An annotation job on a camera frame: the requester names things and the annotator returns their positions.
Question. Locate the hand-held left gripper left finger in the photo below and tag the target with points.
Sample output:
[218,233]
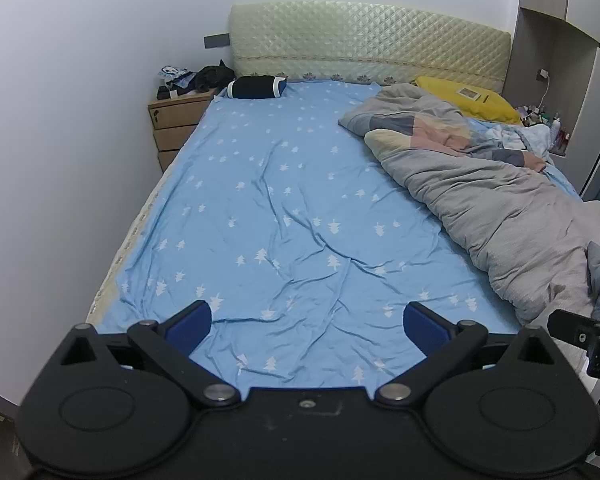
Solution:
[187,329]

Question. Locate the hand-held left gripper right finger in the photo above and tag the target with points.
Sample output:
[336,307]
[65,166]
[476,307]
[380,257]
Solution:
[422,329]

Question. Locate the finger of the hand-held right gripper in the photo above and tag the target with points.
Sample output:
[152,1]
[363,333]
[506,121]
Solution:
[570,324]

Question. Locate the cream mattress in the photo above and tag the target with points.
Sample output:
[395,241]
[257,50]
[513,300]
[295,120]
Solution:
[102,297]

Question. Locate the grey patchwork quilt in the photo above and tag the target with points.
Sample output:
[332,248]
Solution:
[505,210]

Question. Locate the bed with blue star sheet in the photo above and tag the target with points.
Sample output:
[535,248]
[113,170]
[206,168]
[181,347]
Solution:
[280,185]

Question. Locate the light blue patterned cloth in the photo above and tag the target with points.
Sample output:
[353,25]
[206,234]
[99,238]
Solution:
[530,135]

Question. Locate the cluster of small bottles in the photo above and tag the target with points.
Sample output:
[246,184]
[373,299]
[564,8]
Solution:
[555,127]

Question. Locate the wooden nightstand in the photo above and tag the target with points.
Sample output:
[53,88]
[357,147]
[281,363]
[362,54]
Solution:
[175,125]

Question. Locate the yellow pillow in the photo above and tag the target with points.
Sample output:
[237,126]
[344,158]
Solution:
[500,107]

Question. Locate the small white book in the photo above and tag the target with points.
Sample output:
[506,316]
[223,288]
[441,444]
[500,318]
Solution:
[467,94]

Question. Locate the black bolster pillow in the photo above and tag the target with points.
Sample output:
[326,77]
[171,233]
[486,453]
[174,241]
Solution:
[255,87]

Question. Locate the blue and white packet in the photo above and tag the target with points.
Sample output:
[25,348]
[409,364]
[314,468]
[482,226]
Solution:
[172,74]

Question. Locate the grey built-in shelf unit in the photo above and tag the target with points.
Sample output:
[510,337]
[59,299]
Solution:
[560,50]

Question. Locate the cream quilted headboard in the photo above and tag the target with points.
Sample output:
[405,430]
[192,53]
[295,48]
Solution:
[355,40]

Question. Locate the white wall charger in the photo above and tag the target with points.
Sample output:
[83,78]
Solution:
[542,73]

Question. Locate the grey wall switch plate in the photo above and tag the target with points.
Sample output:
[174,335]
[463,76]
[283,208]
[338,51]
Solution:
[216,41]

